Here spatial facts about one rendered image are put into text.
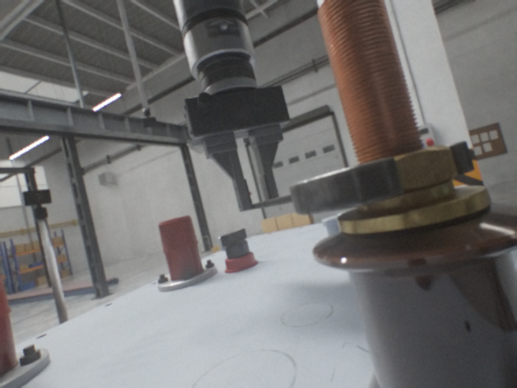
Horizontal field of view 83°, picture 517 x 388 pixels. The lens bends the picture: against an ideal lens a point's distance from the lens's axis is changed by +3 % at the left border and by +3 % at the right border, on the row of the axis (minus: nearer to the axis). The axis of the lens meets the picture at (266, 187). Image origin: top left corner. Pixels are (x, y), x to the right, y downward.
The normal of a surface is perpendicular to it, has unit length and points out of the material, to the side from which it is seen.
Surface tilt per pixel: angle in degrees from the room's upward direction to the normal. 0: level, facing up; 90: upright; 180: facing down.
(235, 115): 90
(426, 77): 90
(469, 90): 90
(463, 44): 90
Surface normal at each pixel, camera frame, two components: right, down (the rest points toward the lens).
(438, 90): -0.44, 0.07
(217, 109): 0.27, -0.11
